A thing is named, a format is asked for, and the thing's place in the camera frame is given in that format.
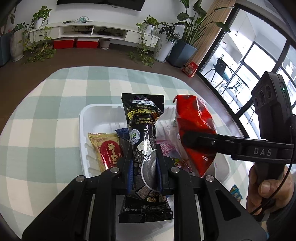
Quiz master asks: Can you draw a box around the black sesame snack packet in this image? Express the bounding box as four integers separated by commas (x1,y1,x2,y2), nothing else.
118,93,173,223

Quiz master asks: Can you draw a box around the gold red snack packet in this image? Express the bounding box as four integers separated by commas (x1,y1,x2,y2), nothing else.
88,133,122,172

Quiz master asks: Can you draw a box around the pink snack packet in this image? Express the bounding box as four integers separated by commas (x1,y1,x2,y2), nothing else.
156,125,200,177

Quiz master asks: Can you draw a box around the blue panda snack bag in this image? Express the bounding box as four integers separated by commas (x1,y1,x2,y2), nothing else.
230,184,243,203

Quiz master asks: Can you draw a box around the red kitkat snack bag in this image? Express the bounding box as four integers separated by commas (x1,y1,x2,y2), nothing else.
173,94,216,176

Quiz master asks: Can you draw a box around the blue snack packet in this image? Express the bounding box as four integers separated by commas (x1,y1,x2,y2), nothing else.
115,128,130,155

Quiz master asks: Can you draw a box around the person's right hand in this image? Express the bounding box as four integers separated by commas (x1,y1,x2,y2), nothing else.
246,165,295,213

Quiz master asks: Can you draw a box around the black balcony table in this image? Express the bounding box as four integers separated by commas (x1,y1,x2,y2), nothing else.
217,68,248,105

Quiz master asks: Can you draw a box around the white plastic tray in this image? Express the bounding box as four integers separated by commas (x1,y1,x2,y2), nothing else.
78,103,232,241

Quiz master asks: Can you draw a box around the green white checkered tablecloth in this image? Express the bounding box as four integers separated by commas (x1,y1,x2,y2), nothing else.
0,66,255,241

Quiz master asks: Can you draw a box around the black balcony chair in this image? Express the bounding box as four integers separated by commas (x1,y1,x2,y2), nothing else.
203,57,239,90

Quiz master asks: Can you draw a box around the red gift bag on floor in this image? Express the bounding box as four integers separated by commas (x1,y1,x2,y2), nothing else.
182,61,198,78

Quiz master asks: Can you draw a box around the beige curtain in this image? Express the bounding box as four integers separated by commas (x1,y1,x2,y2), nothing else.
190,0,236,67

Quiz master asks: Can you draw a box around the tall plant in blue pot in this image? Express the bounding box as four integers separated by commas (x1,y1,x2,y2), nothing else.
168,1,231,68

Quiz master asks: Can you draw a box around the trailing plant on stand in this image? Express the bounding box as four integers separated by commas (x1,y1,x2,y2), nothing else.
128,15,160,67

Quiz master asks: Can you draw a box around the small grey pot under console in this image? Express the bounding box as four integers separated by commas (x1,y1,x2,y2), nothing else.
99,39,110,50

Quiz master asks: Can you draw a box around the right red storage box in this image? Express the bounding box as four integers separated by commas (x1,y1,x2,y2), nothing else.
76,38,99,49

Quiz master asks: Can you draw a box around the red storage box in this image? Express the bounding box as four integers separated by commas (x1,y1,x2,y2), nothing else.
53,38,75,49
76,38,99,49

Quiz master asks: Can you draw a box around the white tv console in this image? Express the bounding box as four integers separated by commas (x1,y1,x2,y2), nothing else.
30,21,160,52

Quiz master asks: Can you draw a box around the plant in white tall pot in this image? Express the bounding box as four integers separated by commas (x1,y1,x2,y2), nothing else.
153,22,180,63

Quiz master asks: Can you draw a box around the left red storage box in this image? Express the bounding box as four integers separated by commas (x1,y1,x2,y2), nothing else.
53,38,75,49

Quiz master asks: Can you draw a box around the small trailing plant on console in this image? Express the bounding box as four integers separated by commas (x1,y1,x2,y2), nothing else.
19,6,56,63

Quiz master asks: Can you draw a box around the plant in white ribbed pot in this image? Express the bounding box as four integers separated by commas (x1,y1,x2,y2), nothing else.
10,22,28,62

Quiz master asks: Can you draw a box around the black wall television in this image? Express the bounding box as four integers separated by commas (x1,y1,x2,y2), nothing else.
57,0,145,11

